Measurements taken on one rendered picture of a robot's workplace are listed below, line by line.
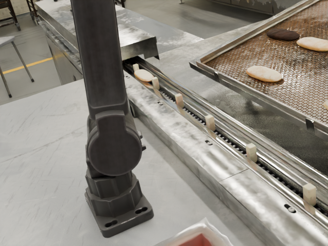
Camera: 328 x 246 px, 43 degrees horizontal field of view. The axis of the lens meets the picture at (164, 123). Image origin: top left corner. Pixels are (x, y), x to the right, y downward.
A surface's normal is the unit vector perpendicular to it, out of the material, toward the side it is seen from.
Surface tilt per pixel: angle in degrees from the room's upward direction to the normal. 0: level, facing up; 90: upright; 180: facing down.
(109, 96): 79
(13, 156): 0
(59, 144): 0
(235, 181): 0
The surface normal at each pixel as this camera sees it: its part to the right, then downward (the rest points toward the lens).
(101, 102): 0.11, 0.20
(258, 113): -0.18, -0.87
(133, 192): 0.84, 0.11
